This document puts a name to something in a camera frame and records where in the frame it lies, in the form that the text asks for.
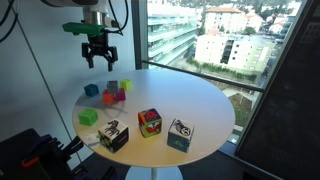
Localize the green dotted block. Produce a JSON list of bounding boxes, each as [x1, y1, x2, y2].
[[78, 108, 99, 127]]

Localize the grey embossed block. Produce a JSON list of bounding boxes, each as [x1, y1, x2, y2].
[[106, 80, 120, 95]]

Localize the orange handled tool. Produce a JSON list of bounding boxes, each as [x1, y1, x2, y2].
[[20, 155, 42, 169]]

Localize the pink embossed block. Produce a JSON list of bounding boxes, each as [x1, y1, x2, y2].
[[114, 88, 127, 102]]

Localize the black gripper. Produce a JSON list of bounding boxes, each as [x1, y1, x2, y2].
[[81, 33, 119, 72]]

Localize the dark window railing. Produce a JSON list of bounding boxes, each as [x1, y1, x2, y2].
[[141, 59, 266, 93]]

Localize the blue embossed block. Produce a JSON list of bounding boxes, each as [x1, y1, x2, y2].
[[83, 83, 100, 97]]

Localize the white table pedestal base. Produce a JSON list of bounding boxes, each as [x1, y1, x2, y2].
[[124, 165, 184, 180]]

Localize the zebra print soft cube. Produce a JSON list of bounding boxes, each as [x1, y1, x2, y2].
[[85, 119, 130, 154]]

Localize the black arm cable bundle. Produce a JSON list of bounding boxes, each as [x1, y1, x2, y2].
[[0, 0, 130, 44]]

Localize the orange block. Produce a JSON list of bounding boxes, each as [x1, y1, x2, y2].
[[101, 89, 116, 104]]

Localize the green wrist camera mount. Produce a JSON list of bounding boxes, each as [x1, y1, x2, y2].
[[61, 21, 106, 37]]

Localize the dark mesh panel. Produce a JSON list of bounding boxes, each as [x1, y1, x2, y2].
[[234, 0, 320, 180]]

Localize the lime yellow block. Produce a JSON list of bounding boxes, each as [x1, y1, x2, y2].
[[118, 78, 133, 92]]

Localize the colourful orange soft cube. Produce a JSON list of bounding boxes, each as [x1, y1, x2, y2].
[[137, 108, 163, 139]]

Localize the dark window frame post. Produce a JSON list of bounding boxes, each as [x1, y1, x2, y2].
[[130, 0, 149, 70]]

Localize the teal animal soft cube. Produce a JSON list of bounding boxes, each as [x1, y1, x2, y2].
[[166, 117, 195, 154]]

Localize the black equipment cart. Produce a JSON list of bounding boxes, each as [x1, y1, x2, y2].
[[0, 128, 118, 180]]

